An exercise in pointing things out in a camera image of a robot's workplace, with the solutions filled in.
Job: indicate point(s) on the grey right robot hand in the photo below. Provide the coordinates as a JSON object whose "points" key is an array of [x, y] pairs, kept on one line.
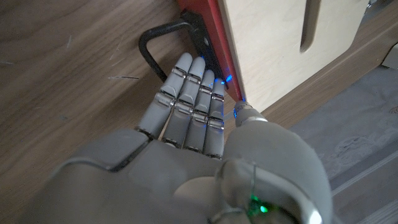
{"points": [[171, 174]]}

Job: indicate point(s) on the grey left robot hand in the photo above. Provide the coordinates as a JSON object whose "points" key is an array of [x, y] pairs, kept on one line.
{"points": [[384, 5]]}

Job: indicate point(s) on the wooden slotted drawer base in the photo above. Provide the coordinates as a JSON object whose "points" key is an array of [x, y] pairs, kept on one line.
{"points": [[273, 46]]}

